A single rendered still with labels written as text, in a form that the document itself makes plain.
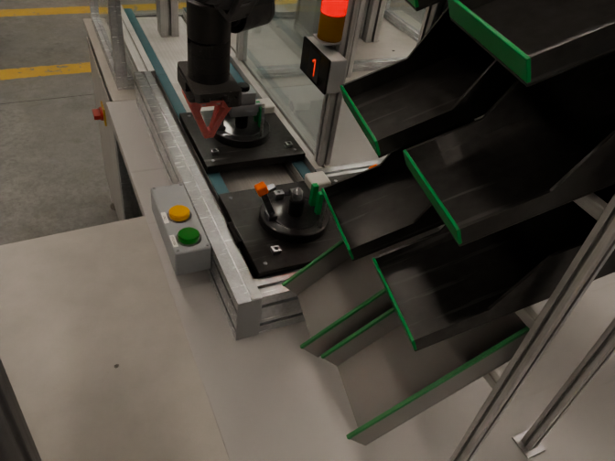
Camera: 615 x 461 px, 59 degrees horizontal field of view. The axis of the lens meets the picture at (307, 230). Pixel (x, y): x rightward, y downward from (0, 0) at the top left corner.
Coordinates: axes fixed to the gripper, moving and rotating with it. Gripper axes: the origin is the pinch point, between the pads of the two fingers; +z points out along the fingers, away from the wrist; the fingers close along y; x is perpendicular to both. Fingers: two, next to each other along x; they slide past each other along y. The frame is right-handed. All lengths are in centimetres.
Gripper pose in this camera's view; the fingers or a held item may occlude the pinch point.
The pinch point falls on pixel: (208, 132)
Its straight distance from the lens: 84.3
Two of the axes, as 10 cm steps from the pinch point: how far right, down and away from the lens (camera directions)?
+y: -4.1, -6.4, 6.6
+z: -1.2, 7.5, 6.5
